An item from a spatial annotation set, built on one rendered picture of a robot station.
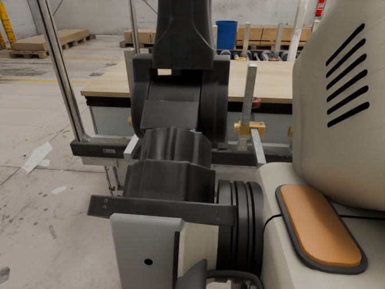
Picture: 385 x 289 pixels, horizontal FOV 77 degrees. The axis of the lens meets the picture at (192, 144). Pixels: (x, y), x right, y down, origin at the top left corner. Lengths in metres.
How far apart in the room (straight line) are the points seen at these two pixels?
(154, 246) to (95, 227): 1.68
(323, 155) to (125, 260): 0.15
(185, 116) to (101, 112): 1.27
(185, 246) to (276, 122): 1.26
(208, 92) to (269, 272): 0.17
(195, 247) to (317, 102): 0.13
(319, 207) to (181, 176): 0.10
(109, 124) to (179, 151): 1.30
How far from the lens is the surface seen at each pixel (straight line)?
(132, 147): 0.97
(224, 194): 0.20
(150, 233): 0.17
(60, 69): 1.22
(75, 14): 9.31
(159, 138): 0.22
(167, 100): 0.26
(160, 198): 0.19
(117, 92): 1.36
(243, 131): 1.13
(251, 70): 1.04
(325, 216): 0.18
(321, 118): 0.18
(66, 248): 1.82
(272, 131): 1.42
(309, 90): 0.21
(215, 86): 0.26
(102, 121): 1.51
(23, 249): 1.94
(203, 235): 0.18
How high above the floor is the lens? 1.35
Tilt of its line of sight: 33 degrees down
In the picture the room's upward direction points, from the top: straight up
